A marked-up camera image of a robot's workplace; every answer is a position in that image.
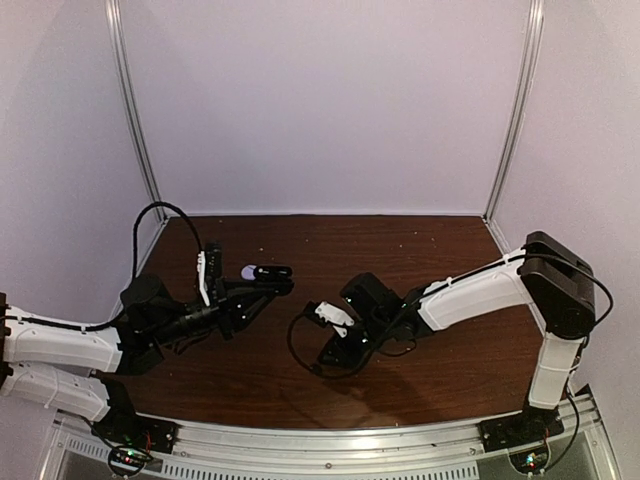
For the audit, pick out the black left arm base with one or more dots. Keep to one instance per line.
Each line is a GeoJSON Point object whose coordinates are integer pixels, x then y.
{"type": "Point", "coordinates": [123, 425]}

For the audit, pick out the aluminium frame post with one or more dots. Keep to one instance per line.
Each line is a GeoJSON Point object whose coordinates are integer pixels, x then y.
{"type": "Point", "coordinates": [132, 116]}
{"type": "Point", "coordinates": [533, 35]}

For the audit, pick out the right aluminium frame post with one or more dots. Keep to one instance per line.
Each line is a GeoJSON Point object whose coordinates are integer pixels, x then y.
{"type": "Point", "coordinates": [533, 35]}

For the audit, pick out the circuit board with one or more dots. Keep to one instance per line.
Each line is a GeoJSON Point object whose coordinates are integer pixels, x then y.
{"type": "Point", "coordinates": [530, 461]}
{"type": "Point", "coordinates": [125, 460]}

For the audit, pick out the left aluminium frame post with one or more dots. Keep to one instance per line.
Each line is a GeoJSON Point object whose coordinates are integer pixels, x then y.
{"type": "Point", "coordinates": [132, 116]}

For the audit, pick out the right circuit board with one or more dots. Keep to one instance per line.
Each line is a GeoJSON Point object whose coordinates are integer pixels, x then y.
{"type": "Point", "coordinates": [530, 461]}

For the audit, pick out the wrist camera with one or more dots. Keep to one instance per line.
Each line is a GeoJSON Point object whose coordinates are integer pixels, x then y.
{"type": "Point", "coordinates": [209, 273]}
{"type": "Point", "coordinates": [331, 315]}

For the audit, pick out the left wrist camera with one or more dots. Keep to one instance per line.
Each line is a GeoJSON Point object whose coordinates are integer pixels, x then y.
{"type": "Point", "coordinates": [209, 273]}

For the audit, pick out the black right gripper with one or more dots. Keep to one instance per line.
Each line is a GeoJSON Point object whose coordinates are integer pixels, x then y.
{"type": "Point", "coordinates": [347, 358]}

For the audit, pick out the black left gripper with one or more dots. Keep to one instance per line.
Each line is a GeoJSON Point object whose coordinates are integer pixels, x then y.
{"type": "Point", "coordinates": [229, 309]}

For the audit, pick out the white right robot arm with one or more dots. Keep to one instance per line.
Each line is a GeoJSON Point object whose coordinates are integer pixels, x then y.
{"type": "Point", "coordinates": [543, 274]}

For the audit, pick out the lilac earbud charging case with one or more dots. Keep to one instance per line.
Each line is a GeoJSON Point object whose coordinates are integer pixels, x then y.
{"type": "Point", "coordinates": [248, 272]}

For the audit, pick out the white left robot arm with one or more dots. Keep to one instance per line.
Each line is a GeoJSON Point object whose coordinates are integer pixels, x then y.
{"type": "Point", "coordinates": [36, 351]}

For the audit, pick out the left circuit board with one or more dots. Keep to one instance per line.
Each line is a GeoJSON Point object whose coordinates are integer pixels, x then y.
{"type": "Point", "coordinates": [125, 460]}

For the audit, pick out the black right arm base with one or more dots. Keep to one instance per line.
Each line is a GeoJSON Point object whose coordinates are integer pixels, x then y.
{"type": "Point", "coordinates": [531, 425]}

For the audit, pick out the black oval charging case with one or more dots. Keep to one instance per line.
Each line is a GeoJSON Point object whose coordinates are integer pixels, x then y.
{"type": "Point", "coordinates": [278, 278]}

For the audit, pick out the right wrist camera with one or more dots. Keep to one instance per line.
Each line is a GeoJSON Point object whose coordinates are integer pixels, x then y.
{"type": "Point", "coordinates": [331, 315]}

